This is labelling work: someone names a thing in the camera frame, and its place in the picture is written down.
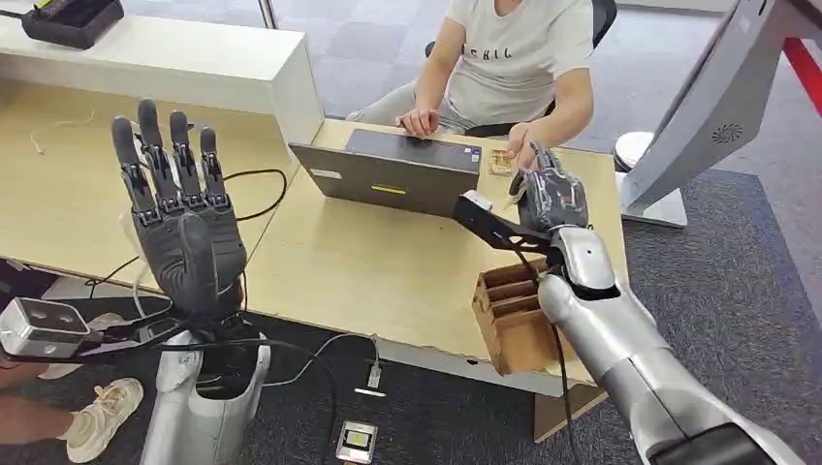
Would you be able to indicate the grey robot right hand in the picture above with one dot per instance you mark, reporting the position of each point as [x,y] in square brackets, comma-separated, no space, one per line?
[555,199]

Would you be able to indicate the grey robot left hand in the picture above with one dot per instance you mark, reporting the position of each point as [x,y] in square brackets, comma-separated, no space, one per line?
[189,257]

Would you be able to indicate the person's left hand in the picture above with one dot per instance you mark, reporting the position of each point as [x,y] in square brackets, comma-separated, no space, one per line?
[520,144]

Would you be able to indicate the person's right hand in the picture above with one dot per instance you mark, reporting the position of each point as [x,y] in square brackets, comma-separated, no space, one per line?
[419,122]

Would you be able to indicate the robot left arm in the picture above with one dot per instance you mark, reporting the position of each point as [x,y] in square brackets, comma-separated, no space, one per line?
[192,423]

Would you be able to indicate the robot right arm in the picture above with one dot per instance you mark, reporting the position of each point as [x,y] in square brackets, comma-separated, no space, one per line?
[616,346]

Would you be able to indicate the small wooden card holder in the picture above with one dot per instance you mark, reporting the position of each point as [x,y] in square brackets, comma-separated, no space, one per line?
[499,163]

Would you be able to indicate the grey laptop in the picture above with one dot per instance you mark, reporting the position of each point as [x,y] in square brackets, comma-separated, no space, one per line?
[392,173]

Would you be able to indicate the seated person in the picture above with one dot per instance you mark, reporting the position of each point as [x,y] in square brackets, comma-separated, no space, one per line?
[514,64]

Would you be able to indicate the white round stool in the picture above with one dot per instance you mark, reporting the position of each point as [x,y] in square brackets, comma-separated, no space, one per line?
[632,149]

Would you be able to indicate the wooden card box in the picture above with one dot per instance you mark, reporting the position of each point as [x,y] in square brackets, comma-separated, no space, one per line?
[514,334]

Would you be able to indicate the beige shoe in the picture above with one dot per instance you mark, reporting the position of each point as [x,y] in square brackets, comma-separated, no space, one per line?
[103,417]

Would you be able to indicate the white desk shelf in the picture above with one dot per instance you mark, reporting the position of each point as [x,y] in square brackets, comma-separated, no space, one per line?
[160,64]

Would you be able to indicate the standing person's leg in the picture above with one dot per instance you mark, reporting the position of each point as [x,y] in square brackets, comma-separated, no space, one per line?
[29,411]

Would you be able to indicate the white floor strip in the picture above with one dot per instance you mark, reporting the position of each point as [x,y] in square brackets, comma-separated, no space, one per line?
[370,392]

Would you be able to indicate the small silver floor device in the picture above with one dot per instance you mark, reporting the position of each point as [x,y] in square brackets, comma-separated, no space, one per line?
[356,441]

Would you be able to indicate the black device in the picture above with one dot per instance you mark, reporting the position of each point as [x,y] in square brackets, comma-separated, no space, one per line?
[70,22]

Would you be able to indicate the red bar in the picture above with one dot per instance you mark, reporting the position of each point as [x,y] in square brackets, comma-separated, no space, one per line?
[806,74]

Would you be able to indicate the black right camera bracket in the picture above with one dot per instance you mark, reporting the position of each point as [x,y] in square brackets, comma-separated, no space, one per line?
[494,231]

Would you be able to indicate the black camera bracket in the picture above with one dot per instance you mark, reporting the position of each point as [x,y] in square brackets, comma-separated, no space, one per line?
[138,334]
[494,231]

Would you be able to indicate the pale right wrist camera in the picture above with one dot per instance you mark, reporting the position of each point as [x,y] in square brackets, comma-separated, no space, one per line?
[477,201]

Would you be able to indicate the black left camera bracket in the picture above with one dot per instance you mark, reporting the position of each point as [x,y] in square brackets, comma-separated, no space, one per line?
[138,334]

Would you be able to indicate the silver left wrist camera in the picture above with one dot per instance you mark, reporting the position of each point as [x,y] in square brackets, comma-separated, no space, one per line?
[38,327]

